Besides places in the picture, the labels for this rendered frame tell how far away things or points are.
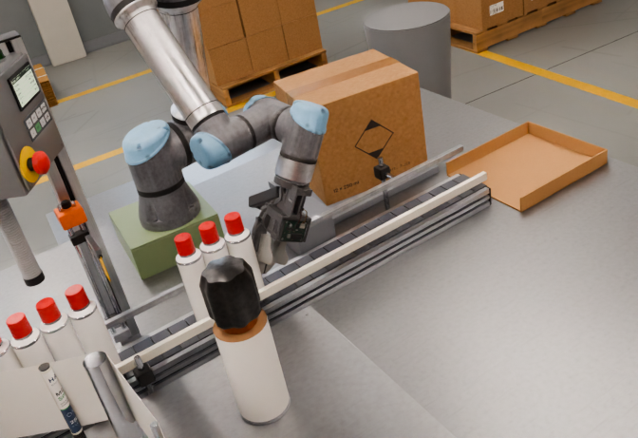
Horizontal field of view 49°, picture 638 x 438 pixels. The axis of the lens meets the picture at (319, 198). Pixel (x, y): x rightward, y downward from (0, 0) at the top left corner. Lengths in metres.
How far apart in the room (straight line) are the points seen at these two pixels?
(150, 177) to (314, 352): 0.60
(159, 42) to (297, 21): 3.53
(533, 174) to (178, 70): 0.93
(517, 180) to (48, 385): 1.18
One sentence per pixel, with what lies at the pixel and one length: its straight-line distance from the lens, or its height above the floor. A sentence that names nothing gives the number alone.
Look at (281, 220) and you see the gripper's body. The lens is 1.37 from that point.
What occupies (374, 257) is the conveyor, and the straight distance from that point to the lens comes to 1.57.
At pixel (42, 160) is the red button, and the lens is 1.22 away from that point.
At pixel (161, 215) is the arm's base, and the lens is 1.72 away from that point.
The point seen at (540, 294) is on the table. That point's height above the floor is 0.83.
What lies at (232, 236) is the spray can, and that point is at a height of 1.05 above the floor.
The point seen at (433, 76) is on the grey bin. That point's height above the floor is 0.33.
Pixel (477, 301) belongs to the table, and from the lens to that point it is 1.47.
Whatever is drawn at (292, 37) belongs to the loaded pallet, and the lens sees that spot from 4.93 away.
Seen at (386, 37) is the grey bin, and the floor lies 0.58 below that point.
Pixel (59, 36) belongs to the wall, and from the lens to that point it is 6.66.
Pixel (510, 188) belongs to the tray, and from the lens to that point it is 1.81.
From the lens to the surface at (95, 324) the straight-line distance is 1.35.
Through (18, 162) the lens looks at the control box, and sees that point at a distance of 1.21.
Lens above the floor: 1.78
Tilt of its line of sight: 31 degrees down
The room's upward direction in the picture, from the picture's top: 12 degrees counter-clockwise
